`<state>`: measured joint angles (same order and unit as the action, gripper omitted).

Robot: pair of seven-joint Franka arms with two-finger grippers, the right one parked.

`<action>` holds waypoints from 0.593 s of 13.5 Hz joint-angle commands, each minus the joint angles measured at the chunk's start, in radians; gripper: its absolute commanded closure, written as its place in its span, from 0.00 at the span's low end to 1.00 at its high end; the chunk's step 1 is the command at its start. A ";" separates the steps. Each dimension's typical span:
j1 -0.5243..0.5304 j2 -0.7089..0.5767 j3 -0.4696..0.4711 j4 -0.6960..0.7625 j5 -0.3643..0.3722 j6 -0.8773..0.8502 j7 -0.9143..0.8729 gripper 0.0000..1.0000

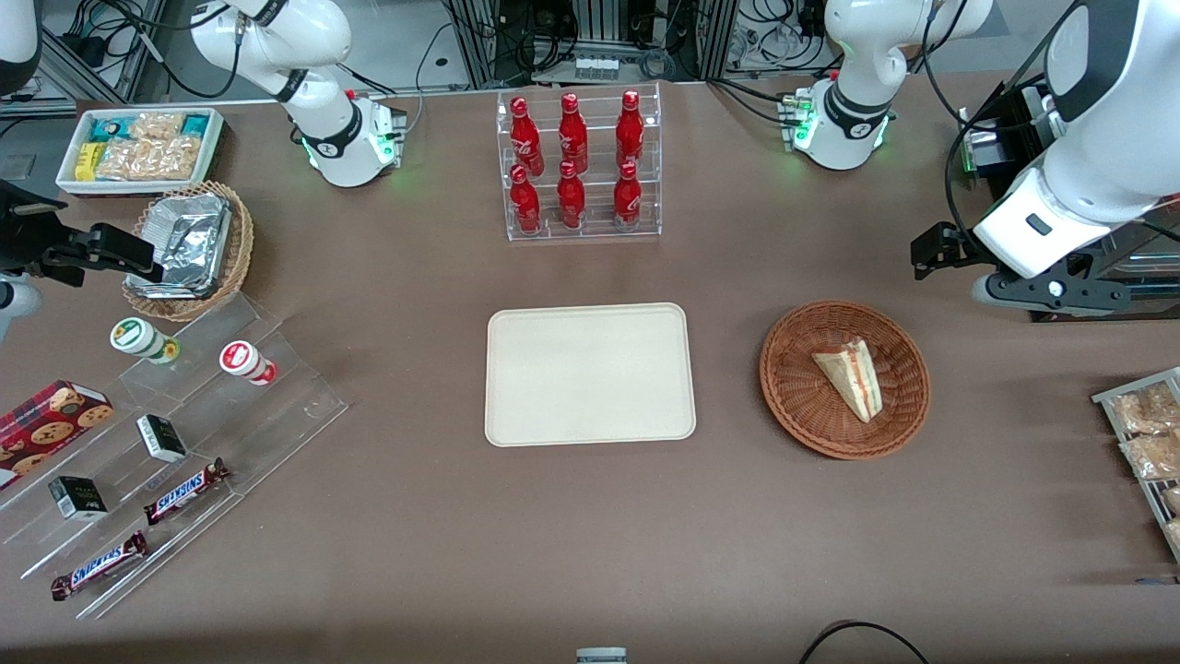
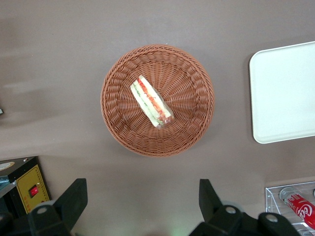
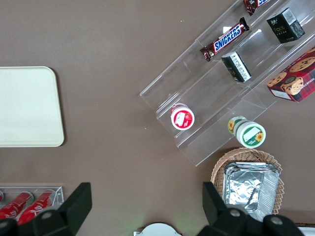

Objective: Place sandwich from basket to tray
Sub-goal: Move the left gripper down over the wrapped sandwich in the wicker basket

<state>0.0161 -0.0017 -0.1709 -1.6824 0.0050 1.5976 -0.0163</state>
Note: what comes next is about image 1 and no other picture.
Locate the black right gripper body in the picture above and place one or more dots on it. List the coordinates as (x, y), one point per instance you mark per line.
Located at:
(26, 242)

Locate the triangle sandwich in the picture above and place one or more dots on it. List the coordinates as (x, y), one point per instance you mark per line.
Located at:
(853, 378)

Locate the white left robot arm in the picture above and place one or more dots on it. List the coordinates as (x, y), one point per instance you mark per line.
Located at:
(857, 55)

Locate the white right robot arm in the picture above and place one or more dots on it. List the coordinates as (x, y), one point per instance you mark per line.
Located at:
(313, 37)

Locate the tan wicker basket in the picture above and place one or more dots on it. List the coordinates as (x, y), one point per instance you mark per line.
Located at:
(241, 240)

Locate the grey tray of snack bags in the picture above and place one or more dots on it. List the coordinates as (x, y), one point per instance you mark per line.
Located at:
(1106, 398)

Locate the brown wicker basket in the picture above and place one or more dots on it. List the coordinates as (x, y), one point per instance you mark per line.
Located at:
(802, 387)

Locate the beige plastic tray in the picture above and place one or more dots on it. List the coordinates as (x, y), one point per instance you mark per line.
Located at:
(590, 373)

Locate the silver foil container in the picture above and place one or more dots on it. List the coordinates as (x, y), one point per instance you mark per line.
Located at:
(189, 240)

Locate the green lid yogurt cup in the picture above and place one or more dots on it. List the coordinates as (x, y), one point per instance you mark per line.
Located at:
(134, 337)

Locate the yellow snack packet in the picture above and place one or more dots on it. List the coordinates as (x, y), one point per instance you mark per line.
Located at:
(88, 161)

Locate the large clear cracker bag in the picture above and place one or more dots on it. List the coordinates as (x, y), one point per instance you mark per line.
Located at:
(152, 159)

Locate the teal snack packet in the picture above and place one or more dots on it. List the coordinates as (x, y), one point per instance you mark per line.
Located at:
(109, 130)
(195, 124)

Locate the black metal appliance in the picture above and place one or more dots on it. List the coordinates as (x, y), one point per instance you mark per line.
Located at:
(1009, 138)

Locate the small clear cracker bag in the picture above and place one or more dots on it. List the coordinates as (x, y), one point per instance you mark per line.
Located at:
(157, 125)

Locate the white snack bin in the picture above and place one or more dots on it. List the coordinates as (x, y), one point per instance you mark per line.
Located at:
(214, 148)

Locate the red lid yogurt cup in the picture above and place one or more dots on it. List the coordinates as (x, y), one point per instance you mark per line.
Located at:
(241, 358)

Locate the red cookie box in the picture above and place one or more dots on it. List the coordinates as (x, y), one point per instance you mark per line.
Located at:
(46, 424)

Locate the small black carton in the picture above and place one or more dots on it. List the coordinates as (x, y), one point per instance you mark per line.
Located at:
(77, 498)
(162, 438)

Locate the clear bag of pastries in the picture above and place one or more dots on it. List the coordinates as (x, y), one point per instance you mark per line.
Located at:
(1152, 456)
(1174, 500)
(1175, 535)
(1148, 408)

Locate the clear acrylic stepped display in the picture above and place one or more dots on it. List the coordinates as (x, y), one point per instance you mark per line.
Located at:
(277, 415)

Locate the snickers chocolate bar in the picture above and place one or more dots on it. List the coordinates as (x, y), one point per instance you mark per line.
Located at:
(100, 565)
(184, 492)

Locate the red cola bottle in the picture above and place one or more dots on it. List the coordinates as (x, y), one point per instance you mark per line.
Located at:
(627, 198)
(630, 134)
(525, 138)
(571, 201)
(525, 205)
(572, 136)

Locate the clear acrylic bottle rack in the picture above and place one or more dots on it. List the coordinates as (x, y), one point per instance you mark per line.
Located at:
(599, 231)

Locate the grey power strip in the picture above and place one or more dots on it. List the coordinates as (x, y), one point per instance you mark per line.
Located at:
(596, 67)

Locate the grey table edge device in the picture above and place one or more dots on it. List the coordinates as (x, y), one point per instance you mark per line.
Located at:
(601, 656)

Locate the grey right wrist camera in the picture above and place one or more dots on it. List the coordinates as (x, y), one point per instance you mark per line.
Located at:
(14, 309)

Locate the aluminium equipment frame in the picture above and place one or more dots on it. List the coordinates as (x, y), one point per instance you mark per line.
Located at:
(479, 46)

